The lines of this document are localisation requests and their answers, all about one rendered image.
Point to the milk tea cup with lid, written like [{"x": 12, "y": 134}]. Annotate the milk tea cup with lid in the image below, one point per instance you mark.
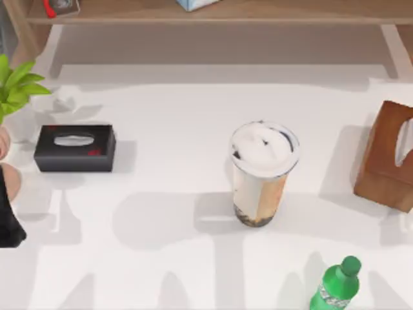
[{"x": 258, "y": 168}]

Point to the black tissue box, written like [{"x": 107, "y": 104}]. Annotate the black tissue box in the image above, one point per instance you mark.
[{"x": 74, "y": 155}]

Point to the wooden open shelf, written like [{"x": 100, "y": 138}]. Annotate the wooden open shelf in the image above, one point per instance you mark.
[{"x": 206, "y": 19}]

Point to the light blue box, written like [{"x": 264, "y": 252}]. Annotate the light blue box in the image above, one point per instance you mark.
[{"x": 195, "y": 3}]

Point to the brown wooden tissue box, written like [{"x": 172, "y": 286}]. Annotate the brown wooden tissue box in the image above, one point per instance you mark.
[{"x": 384, "y": 161}]

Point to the green bottle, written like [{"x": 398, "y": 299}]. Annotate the green bottle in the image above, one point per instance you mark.
[{"x": 335, "y": 287}]

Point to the green potted plant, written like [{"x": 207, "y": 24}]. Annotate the green potted plant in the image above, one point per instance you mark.
[{"x": 13, "y": 90}]

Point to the red and black object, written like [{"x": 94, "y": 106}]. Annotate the red and black object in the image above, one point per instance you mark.
[{"x": 61, "y": 6}]

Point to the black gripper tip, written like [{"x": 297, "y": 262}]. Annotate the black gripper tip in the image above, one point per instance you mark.
[{"x": 8, "y": 219}]

